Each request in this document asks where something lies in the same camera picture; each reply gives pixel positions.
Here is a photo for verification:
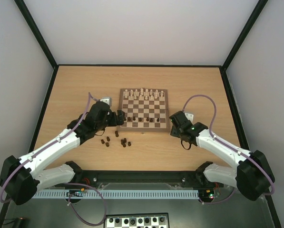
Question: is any black frame post back left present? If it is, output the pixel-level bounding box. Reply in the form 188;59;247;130
14;0;59;69

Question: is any black frame post back right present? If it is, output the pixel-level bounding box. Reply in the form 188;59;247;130
222;0;269;70

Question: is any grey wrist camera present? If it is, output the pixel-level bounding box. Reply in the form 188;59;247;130
100;97;112;106
185;113;194;122

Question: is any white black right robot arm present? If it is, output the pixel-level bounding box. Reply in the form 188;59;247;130
169;111;275;201

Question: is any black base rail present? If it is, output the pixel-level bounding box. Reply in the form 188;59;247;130
13;170;266;190

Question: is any grey slotted cable duct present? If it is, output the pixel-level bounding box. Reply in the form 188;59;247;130
33;190;199;200

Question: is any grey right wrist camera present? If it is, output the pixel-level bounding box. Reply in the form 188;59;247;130
185;113;194;122

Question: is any wooden chess board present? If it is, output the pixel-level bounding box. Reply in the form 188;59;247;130
117;88;170;133

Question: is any small printed chess board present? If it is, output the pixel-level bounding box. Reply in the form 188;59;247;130
103;213;170;228

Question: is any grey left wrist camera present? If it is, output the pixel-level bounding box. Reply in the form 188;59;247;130
100;97;112;106

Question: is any dark chess piece table centre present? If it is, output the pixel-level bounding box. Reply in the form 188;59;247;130
121;138;127;144

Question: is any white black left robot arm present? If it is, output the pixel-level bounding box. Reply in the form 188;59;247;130
0;99;126;205

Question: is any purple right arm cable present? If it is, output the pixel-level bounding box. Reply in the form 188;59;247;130
182;95;275;205

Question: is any black frame post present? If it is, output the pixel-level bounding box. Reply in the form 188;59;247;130
14;0;59;69
222;0;269;70

